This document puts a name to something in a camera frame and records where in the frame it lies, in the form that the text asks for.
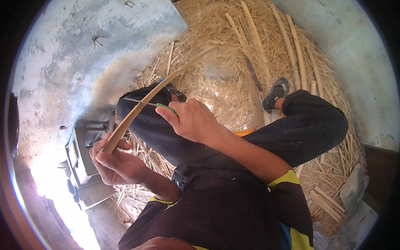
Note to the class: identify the long thin bamboo strip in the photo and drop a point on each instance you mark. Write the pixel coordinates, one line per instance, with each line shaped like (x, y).
(147, 100)

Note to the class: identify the person's body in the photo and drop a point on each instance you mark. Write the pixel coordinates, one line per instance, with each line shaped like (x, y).
(225, 212)

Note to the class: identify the pale rough rock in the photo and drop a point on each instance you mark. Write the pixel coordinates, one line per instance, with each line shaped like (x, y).
(129, 212)

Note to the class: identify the bundle of short bamboo pieces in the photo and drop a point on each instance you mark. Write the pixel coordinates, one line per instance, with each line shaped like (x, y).
(326, 203)

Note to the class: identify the long dark machete blade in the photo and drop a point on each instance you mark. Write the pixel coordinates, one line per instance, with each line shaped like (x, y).
(253, 75)

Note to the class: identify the person's legs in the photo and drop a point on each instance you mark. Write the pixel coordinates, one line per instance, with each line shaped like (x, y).
(300, 125)

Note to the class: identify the flat wooden plank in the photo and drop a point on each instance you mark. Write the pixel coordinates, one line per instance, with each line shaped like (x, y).
(257, 106)

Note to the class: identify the person's left hand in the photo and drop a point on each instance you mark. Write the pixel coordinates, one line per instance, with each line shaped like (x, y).
(115, 168)

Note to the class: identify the flat grey stone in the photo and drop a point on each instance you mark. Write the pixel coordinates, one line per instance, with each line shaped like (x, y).
(218, 72)

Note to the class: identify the dry twig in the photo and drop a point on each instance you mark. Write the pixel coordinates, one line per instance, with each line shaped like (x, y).
(96, 41)

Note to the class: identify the heap of straw shavings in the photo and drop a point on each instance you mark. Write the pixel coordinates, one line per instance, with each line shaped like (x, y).
(212, 31)

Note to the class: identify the large grey stone slab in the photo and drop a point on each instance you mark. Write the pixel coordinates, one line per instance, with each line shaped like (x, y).
(350, 231)

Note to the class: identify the pile of bamboo poles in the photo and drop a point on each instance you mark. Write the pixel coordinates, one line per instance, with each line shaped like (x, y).
(293, 53)

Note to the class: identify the person's right hand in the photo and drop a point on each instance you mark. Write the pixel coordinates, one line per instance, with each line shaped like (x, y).
(195, 123)

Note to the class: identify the upright grey stone slab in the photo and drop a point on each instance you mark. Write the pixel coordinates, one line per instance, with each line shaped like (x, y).
(353, 187)

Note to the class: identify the dark metal frame box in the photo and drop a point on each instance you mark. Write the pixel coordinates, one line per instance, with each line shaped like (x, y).
(84, 162)

